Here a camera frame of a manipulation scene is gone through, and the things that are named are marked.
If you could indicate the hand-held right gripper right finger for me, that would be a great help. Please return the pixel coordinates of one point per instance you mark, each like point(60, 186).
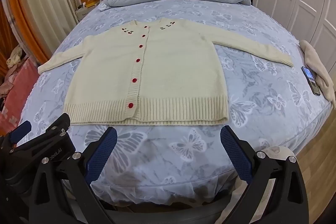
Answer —
point(236, 155)

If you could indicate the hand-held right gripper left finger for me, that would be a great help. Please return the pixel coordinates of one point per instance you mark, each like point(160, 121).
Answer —
point(102, 155)

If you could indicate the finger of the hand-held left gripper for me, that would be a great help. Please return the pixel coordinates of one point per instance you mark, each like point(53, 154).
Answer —
point(59, 124)
point(19, 132)

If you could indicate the cream knit cardigan red buttons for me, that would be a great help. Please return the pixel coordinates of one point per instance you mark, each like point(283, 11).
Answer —
point(170, 77)

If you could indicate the pink blanket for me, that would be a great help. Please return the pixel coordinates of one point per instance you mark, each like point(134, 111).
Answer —
point(21, 87)

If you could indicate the bed with butterfly sheet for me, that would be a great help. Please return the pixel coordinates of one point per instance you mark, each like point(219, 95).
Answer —
point(262, 98)

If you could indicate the crumpled cream fabric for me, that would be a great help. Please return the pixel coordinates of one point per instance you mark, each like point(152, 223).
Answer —
point(15, 57)

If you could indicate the black smartphone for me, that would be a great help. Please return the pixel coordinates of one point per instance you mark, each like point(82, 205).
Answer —
point(309, 77)

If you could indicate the white bedside table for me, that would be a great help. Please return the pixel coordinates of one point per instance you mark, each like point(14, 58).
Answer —
point(84, 11)

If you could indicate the beige cloth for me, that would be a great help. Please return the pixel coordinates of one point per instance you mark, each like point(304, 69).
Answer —
point(317, 66)

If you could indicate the cream curtain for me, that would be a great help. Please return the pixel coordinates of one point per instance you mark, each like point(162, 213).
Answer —
point(44, 3)

